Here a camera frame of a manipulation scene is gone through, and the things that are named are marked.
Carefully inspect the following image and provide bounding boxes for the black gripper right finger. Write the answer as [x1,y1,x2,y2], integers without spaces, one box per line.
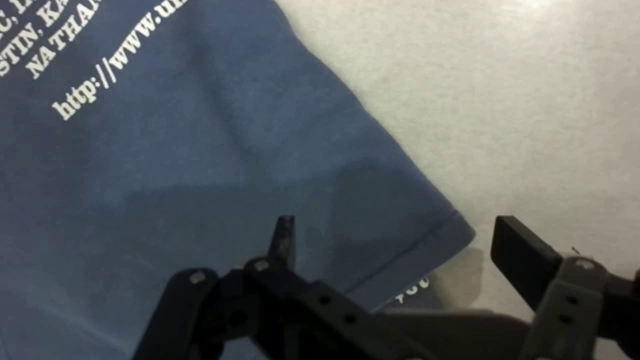
[489,214,640,360]

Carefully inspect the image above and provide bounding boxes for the blue shirt with white print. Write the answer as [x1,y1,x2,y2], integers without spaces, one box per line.
[0,0,477,360]

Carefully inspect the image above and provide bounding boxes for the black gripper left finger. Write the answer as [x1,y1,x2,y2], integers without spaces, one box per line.
[132,214,427,360]

